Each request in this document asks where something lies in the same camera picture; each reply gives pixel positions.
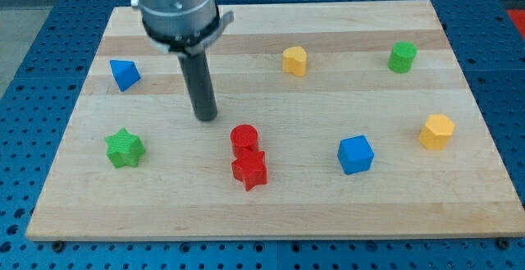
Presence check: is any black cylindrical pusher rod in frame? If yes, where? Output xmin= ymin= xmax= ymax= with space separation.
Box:
xmin=178 ymin=53 xmax=217 ymax=121

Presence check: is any wooden board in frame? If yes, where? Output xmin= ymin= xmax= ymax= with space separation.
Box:
xmin=26 ymin=0 xmax=524 ymax=242

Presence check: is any green star block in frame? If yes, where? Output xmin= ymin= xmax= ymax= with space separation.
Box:
xmin=104 ymin=128 xmax=146 ymax=168

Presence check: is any red cylinder block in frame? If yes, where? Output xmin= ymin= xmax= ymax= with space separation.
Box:
xmin=231 ymin=124 xmax=258 ymax=158

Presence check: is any green cylinder block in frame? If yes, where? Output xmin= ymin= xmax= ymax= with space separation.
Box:
xmin=387 ymin=41 xmax=418 ymax=73

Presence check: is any red star block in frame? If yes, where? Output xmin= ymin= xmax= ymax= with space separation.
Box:
xmin=231 ymin=149 xmax=267 ymax=191

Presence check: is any yellow heart block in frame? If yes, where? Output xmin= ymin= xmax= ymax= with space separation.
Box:
xmin=282 ymin=46 xmax=308 ymax=77

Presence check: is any blue cube block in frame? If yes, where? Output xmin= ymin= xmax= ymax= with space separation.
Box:
xmin=337 ymin=135 xmax=375 ymax=175

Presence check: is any yellow hexagon block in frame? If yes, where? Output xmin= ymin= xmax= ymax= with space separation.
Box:
xmin=418 ymin=113 xmax=455 ymax=150

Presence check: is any blue triangle block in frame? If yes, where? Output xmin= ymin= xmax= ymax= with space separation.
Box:
xmin=110 ymin=60 xmax=141 ymax=92

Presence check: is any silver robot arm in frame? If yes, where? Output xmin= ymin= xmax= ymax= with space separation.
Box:
xmin=133 ymin=0 xmax=234 ymax=121

